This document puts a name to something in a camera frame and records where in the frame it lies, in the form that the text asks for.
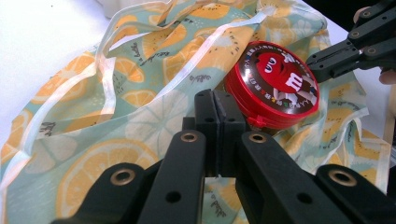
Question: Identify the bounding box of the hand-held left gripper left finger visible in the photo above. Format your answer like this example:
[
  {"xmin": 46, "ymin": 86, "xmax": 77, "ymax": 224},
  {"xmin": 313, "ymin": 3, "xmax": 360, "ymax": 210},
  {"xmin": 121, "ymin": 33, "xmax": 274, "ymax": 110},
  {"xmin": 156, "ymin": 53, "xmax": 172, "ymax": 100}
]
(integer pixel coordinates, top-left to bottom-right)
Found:
[{"xmin": 136, "ymin": 89, "xmax": 219, "ymax": 224}]

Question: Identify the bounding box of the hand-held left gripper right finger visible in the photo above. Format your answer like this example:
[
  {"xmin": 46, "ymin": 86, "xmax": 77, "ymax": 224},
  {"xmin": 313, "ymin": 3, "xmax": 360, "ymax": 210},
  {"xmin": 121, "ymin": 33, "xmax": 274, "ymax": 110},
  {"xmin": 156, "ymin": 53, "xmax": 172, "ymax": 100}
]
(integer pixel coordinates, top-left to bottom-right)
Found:
[{"xmin": 214, "ymin": 90, "xmax": 345, "ymax": 224}]

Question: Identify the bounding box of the red round candy tin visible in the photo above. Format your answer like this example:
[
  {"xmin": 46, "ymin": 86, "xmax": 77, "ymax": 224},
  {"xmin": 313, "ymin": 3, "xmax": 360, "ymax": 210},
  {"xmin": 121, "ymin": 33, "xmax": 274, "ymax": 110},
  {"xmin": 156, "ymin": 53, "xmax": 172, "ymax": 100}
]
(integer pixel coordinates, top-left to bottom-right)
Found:
[{"xmin": 223, "ymin": 40, "xmax": 321, "ymax": 131}]

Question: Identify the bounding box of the orange slice print cloth bag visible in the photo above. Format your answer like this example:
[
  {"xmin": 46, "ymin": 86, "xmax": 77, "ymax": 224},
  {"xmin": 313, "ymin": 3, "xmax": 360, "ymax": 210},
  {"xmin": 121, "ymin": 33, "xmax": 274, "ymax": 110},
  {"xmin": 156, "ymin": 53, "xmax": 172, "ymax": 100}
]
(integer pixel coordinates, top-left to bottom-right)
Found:
[{"xmin": 0, "ymin": 0, "xmax": 394, "ymax": 224}]

